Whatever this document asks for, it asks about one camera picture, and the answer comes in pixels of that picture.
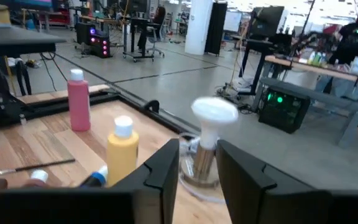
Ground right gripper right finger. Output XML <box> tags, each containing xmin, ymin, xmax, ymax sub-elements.
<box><xmin>215</xmin><ymin>139</ymin><xmax>358</xmax><ymax>224</ymax></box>

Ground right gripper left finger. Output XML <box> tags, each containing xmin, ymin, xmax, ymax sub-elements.
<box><xmin>0</xmin><ymin>138</ymin><xmax>180</xmax><ymax>224</ymax></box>

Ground light blue paint bottle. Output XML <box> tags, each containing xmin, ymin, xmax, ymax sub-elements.
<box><xmin>79</xmin><ymin>165</ymin><xmax>109</xmax><ymax>188</ymax></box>

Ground black paintbrush tan bristles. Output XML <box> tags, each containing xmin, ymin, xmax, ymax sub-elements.
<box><xmin>0</xmin><ymin>158</ymin><xmax>76</xmax><ymax>177</ymax></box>

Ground tall yellow paint bottle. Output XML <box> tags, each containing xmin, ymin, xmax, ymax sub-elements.
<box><xmin>106</xmin><ymin>115</ymin><xmax>140</xmax><ymax>187</ymax></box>

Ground terracotta paint bottle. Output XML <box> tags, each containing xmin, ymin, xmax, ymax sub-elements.
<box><xmin>22</xmin><ymin>169</ymin><xmax>49</xmax><ymax>188</ymax></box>

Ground tall red paint bottle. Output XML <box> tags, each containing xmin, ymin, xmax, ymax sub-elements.
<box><xmin>67</xmin><ymin>68</ymin><xmax>91</xmax><ymax>132</ymax></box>

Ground black computer green lights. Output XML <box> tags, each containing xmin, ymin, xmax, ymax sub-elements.
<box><xmin>258</xmin><ymin>86</ymin><xmax>311</xmax><ymax>134</ymax></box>

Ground white mushroom lamp metal base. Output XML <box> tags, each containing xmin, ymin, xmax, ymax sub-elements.
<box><xmin>178</xmin><ymin>96</ymin><xmax>239</xmax><ymax>189</ymax></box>

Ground wooden work table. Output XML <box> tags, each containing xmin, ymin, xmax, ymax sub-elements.
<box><xmin>253</xmin><ymin>54</ymin><xmax>358</xmax><ymax>147</ymax></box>

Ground grey computer desk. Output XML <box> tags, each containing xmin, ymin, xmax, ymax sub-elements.
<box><xmin>0</xmin><ymin>24</ymin><xmax>67</xmax><ymax>97</ymax></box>

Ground black monitor on stand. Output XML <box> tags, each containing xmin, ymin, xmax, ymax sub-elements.
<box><xmin>239</xmin><ymin>5</ymin><xmax>285</xmax><ymax>96</ymax></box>

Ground person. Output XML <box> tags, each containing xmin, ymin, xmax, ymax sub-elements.
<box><xmin>137</xmin><ymin>5</ymin><xmax>167</xmax><ymax>52</ymax></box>
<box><xmin>315</xmin><ymin>1</ymin><xmax>358</xmax><ymax>97</ymax></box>

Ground black partition panel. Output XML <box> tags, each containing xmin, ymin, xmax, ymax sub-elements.
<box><xmin>204</xmin><ymin>1</ymin><xmax>228</xmax><ymax>57</ymax></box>

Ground white building column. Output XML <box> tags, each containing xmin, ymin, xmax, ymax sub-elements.
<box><xmin>184</xmin><ymin>0</ymin><xmax>214</xmax><ymax>56</ymax></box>

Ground black rolling desk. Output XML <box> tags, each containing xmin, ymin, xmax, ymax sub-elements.
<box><xmin>121</xmin><ymin>17</ymin><xmax>165</xmax><ymax>63</ymax></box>

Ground large blue screen monitor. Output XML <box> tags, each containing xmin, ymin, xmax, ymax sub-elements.
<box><xmin>0</xmin><ymin>0</ymin><xmax>54</xmax><ymax>10</ymax></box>

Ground black aluminium table frame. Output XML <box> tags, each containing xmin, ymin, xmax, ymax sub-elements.
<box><xmin>0</xmin><ymin>90</ymin><xmax>198</xmax><ymax>134</ymax></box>

